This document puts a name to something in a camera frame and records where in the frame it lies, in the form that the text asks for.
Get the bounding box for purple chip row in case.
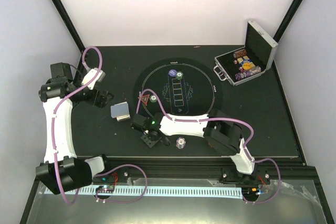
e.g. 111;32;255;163
235;71;248;81

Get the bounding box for round black poker mat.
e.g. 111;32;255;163
133;58;223;116

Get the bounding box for left black frame post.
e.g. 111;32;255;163
51;0;85;52

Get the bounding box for green chips seat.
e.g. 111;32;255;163
150;95;158;103
175;71;183;80

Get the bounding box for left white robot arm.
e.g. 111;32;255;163
36;62;113;195

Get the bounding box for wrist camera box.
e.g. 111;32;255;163
81;68;106;90
131;114;148;132

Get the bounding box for right black frame post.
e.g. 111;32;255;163
273;0;303;42

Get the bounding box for white slotted cable duct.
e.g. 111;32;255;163
44;184;244;199

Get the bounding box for green chips top seat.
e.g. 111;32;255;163
175;71;183;80

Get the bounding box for blue playing card box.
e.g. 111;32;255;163
237;56;255;70

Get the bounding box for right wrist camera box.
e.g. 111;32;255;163
131;114;148;132

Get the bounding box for aluminium poker case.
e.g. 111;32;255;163
213;20;278;86

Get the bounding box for black frame post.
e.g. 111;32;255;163
51;0;85;52
273;0;303;42

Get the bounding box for orange chip row in case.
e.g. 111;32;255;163
234;49;247;58

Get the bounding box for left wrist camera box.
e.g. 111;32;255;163
81;68;106;90

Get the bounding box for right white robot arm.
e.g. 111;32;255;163
132;110;258;184

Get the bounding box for purple cable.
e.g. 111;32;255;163
136;89;282;205
52;46;147;205

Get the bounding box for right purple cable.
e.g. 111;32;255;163
136;89;282;205

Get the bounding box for purple small blind button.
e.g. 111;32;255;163
169;69;177;77

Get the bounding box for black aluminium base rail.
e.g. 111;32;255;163
104;157;320;185

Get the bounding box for orange big blind button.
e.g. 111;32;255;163
243;62;251;69

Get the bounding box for red triangle marker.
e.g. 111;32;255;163
139;94;151;106

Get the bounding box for blue chip stack front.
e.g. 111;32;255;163
176;137;186;149

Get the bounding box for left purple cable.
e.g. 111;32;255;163
52;46;147;205

